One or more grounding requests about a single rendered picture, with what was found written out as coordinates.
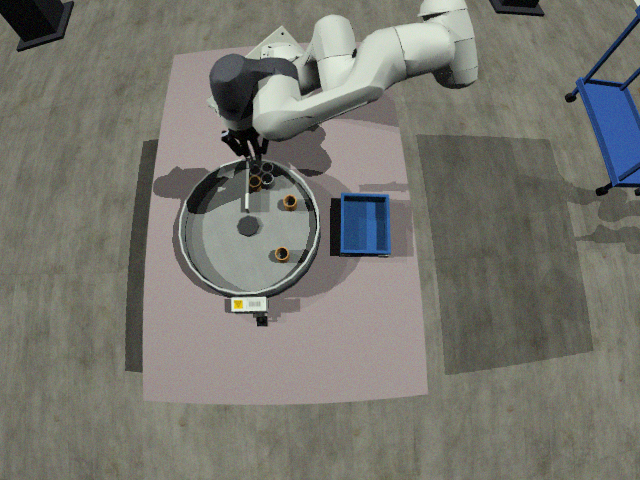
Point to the bronze bushing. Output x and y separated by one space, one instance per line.
281 249
290 198
255 179

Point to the grey metal bushing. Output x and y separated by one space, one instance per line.
268 165
255 168
265 177

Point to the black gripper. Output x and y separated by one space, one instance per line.
235 146

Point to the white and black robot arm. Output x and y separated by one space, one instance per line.
266 92

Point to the blue crate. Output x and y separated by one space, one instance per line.
365 225

